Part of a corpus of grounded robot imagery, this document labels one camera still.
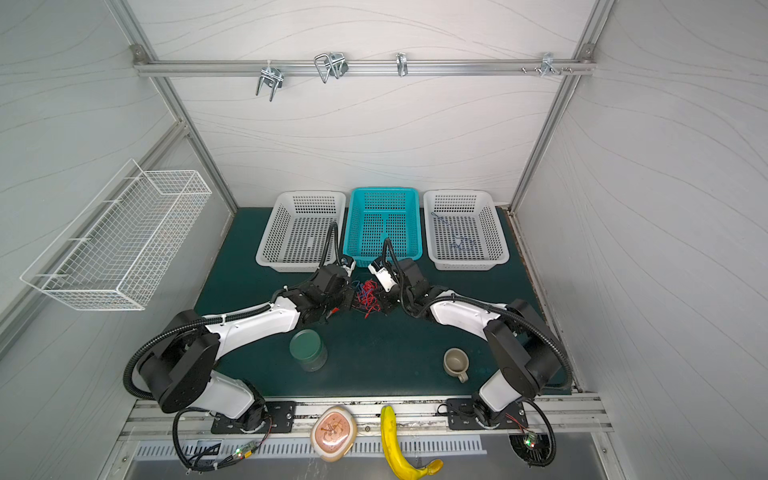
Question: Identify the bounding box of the red cable bundle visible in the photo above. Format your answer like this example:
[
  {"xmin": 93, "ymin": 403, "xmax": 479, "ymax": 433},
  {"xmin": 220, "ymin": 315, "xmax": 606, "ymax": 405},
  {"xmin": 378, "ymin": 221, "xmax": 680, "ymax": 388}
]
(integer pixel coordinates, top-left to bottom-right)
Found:
[{"xmin": 350, "ymin": 278, "xmax": 385, "ymax": 318}]

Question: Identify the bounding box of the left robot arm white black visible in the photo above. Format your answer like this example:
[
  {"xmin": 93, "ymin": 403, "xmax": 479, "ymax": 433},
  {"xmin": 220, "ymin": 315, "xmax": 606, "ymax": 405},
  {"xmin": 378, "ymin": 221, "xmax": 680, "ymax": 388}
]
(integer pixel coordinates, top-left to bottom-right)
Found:
[{"xmin": 122, "ymin": 221, "xmax": 354, "ymax": 432}]

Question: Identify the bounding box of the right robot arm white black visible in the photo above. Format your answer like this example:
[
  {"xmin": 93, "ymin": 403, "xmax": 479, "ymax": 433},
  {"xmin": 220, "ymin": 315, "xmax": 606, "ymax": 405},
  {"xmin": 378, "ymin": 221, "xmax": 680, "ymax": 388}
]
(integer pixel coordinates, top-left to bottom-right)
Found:
[{"xmin": 370, "ymin": 239, "xmax": 573, "ymax": 429}]

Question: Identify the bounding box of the left white plastic basket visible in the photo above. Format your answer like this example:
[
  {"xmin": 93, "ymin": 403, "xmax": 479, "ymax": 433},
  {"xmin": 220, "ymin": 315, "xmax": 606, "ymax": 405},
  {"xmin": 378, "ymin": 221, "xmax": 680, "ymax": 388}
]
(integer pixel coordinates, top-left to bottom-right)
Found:
[{"xmin": 255, "ymin": 190, "xmax": 346, "ymax": 273}]

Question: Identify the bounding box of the white plastic basket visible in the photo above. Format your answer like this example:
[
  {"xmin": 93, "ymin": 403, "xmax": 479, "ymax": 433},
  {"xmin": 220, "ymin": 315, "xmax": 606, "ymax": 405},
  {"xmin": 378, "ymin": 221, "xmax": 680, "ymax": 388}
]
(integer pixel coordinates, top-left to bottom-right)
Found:
[
  {"xmin": 423, "ymin": 190, "xmax": 509, "ymax": 271},
  {"xmin": 255, "ymin": 190, "xmax": 346, "ymax": 273}
]

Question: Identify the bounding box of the green cylindrical container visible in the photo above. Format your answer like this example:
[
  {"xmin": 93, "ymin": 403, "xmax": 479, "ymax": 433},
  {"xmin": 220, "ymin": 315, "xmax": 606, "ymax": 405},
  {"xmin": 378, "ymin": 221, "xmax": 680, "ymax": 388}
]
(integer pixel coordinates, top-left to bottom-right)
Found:
[{"xmin": 289, "ymin": 329, "xmax": 328, "ymax": 372}]

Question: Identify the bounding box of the right white plastic basket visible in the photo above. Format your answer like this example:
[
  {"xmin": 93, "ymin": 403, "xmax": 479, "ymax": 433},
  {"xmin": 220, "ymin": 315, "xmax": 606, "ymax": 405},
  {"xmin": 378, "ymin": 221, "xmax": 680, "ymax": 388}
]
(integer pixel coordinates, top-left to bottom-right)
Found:
[{"xmin": 423, "ymin": 190, "xmax": 509, "ymax": 271}]

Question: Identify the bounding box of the beige ceramic mug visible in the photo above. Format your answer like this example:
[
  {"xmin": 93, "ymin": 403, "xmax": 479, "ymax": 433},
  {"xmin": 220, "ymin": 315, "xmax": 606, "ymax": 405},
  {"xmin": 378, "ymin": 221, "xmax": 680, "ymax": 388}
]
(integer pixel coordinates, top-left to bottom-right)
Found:
[{"xmin": 442, "ymin": 348, "xmax": 470, "ymax": 383}]

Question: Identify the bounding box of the teal plastic basket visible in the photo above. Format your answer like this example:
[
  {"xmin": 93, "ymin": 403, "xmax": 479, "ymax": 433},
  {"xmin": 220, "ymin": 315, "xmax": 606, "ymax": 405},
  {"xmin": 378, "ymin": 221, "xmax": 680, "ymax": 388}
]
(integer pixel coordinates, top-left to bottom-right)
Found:
[{"xmin": 343, "ymin": 187, "xmax": 423, "ymax": 268}]

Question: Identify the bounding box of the pink round toy dish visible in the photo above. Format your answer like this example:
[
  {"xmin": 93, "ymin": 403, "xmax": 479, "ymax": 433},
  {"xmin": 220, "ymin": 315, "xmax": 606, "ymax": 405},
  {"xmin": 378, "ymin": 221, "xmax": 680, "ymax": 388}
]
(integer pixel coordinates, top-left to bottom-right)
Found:
[{"xmin": 310, "ymin": 405, "xmax": 358, "ymax": 462}]

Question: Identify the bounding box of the yellow banana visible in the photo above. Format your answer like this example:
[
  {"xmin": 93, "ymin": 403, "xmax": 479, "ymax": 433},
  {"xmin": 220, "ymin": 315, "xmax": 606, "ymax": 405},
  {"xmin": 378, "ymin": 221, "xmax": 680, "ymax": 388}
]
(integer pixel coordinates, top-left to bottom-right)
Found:
[{"xmin": 380, "ymin": 405, "xmax": 444, "ymax": 480}]

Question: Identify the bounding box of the metal clamp hook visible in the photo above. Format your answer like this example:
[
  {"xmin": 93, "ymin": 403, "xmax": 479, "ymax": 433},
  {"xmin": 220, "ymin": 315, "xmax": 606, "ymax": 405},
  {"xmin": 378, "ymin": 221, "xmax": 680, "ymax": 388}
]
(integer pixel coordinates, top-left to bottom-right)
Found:
[
  {"xmin": 255, "ymin": 66, "xmax": 284, "ymax": 102},
  {"xmin": 396, "ymin": 52, "xmax": 408, "ymax": 77},
  {"xmin": 520, "ymin": 52, "xmax": 573, "ymax": 77},
  {"xmin": 313, "ymin": 52, "xmax": 349, "ymax": 84}
]

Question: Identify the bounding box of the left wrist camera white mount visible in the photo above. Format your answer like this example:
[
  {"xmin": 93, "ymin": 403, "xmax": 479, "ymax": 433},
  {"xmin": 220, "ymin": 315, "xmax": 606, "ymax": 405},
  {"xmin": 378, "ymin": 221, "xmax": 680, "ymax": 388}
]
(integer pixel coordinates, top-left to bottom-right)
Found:
[{"xmin": 338, "ymin": 255, "xmax": 356, "ymax": 277}]

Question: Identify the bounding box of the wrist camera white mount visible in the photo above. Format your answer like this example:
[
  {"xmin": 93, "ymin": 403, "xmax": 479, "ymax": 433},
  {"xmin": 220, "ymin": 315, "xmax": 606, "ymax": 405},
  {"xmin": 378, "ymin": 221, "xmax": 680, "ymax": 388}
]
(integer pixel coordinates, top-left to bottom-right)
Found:
[
  {"xmin": 338, "ymin": 255, "xmax": 356, "ymax": 277},
  {"xmin": 368, "ymin": 258, "xmax": 398, "ymax": 293}
]

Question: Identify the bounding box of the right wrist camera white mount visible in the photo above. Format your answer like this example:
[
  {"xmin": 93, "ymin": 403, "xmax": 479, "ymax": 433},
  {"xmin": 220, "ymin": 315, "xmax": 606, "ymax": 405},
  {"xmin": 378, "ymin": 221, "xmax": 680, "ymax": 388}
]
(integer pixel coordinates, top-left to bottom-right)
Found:
[{"xmin": 368, "ymin": 258, "xmax": 398, "ymax": 293}]

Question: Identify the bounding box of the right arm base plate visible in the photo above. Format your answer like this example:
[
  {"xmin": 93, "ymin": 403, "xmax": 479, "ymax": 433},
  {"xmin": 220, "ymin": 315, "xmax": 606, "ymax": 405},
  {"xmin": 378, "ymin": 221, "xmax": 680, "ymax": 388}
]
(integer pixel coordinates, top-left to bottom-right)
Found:
[{"xmin": 436, "ymin": 397, "xmax": 528, "ymax": 431}]

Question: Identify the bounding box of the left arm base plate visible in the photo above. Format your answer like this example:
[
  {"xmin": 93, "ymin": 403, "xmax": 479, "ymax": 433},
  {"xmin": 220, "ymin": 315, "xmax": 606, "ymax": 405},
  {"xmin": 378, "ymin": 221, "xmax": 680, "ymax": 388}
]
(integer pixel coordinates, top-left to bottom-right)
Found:
[{"xmin": 211, "ymin": 401, "xmax": 297, "ymax": 435}]

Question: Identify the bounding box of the white wire wall basket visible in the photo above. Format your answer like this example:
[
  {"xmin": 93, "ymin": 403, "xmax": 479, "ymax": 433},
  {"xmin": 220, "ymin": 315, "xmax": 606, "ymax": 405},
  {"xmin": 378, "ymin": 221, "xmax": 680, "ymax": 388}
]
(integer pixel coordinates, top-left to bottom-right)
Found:
[{"xmin": 20, "ymin": 159, "xmax": 211, "ymax": 312}]

